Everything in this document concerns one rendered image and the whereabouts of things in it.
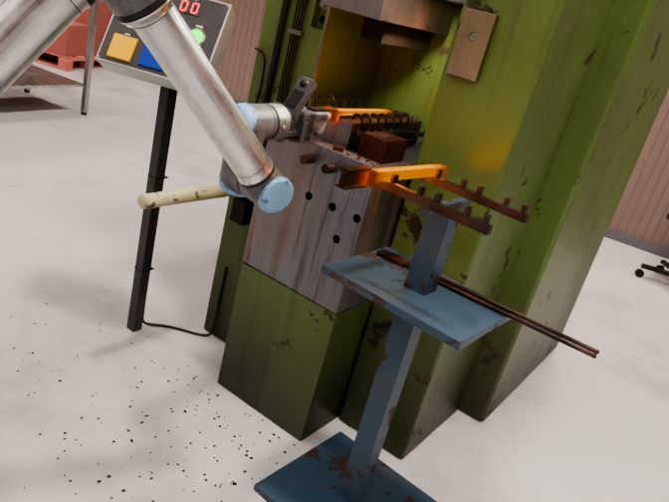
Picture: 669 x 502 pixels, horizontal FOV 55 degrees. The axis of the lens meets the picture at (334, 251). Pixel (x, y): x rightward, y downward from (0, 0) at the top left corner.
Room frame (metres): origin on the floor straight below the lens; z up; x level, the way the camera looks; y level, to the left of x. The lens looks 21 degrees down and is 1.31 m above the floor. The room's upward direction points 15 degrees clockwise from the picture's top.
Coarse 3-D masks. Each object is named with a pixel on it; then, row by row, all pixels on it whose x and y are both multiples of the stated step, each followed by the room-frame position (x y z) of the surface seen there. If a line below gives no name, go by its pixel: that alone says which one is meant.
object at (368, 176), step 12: (348, 168) 1.32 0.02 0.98; (360, 168) 1.35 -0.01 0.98; (372, 168) 1.42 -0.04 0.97; (384, 168) 1.45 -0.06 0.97; (396, 168) 1.48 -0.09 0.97; (408, 168) 1.51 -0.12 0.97; (420, 168) 1.55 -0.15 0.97; (432, 168) 1.59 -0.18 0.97; (444, 168) 1.64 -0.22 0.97; (348, 180) 1.32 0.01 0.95; (360, 180) 1.36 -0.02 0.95; (372, 180) 1.37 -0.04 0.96; (384, 180) 1.42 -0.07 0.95
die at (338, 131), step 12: (336, 108) 2.04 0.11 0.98; (348, 108) 2.10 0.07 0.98; (360, 108) 2.17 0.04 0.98; (372, 108) 2.23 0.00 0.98; (336, 120) 1.81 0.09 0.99; (348, 120) 1.82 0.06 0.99; (372, 120) 1.92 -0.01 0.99; (384, 120) 1.98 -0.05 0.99; (396, 120) 2.04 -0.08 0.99; (324, 132) 1.83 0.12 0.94; (336, 132) 1.80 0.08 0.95; (348, 132) 1.78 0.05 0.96; (348, 144) 1.79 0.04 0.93
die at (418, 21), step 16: (336, 0) 1.86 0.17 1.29; (352, 0) 1.83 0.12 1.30; (368, 0) 1.81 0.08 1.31; (384, 0) 1.78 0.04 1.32; (400, 0) 1.85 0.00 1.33; (416, 0) 1.92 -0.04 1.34; (432, 0) 2.00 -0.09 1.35; (368, 16) 1.80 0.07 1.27; (384, 16) 1.80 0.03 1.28; (400, 16) 1.87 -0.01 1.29; (416, 16) 1.95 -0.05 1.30; (432, 16) 2.03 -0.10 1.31; (448, 16) 2.11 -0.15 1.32; (448, 32) 2.14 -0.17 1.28
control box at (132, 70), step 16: (176, 0) 2.01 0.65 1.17; (192, 0) 2.01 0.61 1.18; (208, 0) 2.02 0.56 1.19; (112, 16) 1.98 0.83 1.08; (192, 16) 1.99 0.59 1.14; (208, 16) 1.99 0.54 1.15; (224, 16) 1.99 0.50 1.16; (112, 32) 1.95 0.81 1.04; (128, 32) 1.95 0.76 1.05; (208, 32) 1.96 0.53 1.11; (224, 32) 1.99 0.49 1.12; (208, 48) 1.94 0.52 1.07; (224, 48) 2.01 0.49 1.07; (112, 64) 1.90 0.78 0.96; (128, 64) 1.90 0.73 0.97; (144, 80) 1.95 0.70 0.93; (160, 80) 1.91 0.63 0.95
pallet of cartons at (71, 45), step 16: (80, 16) 6.46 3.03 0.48; (64, 32) 6.08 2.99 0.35; (80, 32) 6.26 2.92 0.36; (96, 32) 6.51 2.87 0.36; (48, 48) 6.10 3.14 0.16; (64, 48) 6.08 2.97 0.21; (80, 48) 6.28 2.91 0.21; (96, 48) 6.54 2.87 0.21; (48, 64) 6.08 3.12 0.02; (64, 64) 6.06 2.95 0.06; (80, 64) 6.40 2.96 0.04; (96, 64) 6.74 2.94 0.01
